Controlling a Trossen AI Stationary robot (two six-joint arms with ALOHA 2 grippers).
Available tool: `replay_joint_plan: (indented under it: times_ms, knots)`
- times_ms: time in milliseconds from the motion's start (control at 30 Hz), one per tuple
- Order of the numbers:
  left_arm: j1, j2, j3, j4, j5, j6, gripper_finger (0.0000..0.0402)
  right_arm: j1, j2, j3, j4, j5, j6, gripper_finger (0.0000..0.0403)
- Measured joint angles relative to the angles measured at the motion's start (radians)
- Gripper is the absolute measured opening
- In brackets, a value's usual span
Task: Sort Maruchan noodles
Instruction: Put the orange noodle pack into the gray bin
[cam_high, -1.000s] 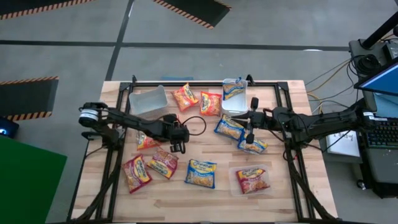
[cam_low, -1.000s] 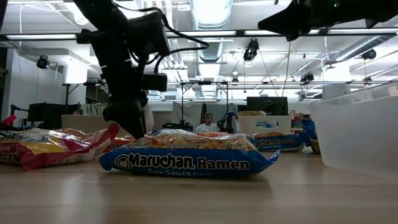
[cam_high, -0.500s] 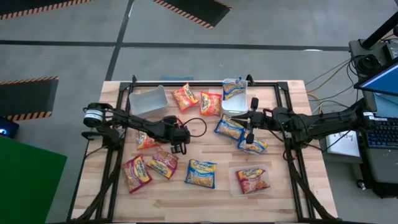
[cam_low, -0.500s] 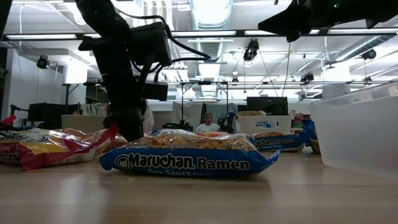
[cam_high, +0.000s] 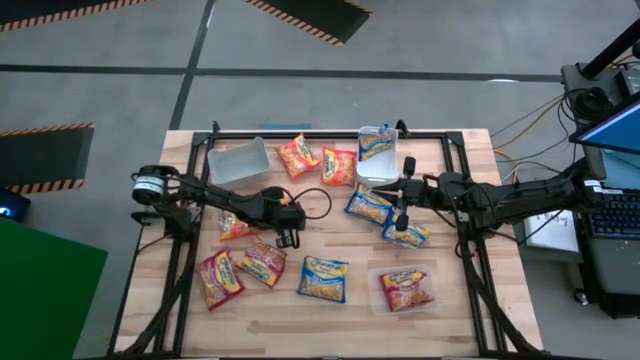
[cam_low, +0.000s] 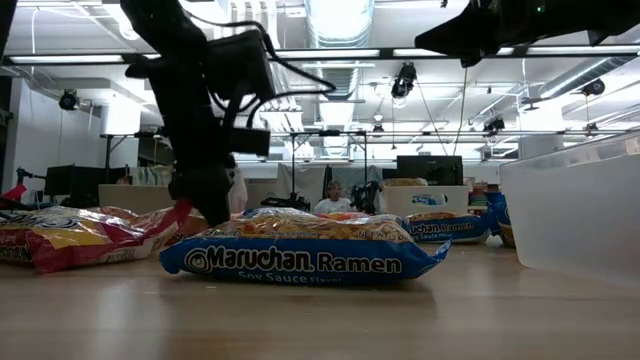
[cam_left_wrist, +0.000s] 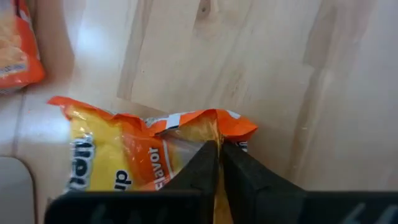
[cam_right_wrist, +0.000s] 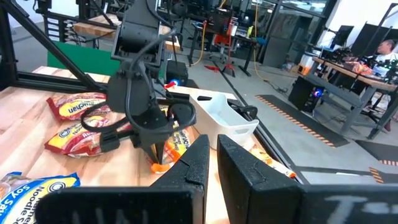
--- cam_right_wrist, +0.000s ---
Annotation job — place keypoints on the grey cabinet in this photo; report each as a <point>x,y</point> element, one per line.
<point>280,46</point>

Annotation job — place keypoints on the wooden work table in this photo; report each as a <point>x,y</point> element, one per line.
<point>385,85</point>

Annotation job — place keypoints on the red Maruchan ramen pack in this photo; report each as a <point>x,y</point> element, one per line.
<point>74,138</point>
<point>74,107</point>

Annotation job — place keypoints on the green board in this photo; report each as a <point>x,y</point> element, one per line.
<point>81,59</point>

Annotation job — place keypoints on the black hazard-striped floor mat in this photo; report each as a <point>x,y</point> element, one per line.
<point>388,177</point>
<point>379,151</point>
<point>298,121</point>

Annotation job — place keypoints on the black drawer cabinet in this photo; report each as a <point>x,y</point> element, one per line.
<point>53,31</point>

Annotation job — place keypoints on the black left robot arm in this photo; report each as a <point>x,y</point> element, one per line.
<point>140,28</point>

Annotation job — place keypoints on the blue Maruchan ramen pack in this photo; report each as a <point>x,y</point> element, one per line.
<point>18,199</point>

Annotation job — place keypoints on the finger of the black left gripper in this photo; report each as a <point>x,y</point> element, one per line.
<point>149,149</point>
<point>161,151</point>

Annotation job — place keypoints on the orange Maruchan ramen pack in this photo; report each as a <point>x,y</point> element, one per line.
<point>177,146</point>
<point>267,160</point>

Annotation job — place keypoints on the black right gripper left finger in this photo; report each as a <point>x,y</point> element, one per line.
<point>124,205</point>

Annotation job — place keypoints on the black monitor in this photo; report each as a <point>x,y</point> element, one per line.
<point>343,34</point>

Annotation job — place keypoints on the light grey plastic bin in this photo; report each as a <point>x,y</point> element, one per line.
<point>217,118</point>

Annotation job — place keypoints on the black computer with blue light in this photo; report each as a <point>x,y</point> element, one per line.
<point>177,71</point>
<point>306,93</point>

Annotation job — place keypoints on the black equipment case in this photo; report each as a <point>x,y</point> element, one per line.
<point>219,21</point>

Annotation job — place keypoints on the wooden workbench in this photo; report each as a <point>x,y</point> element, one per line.
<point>93,29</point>

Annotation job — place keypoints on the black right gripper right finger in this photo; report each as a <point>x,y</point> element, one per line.
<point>280,202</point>

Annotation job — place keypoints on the person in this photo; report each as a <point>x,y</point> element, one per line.
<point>385,48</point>

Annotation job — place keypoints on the black panel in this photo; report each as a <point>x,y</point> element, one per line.
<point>367,37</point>

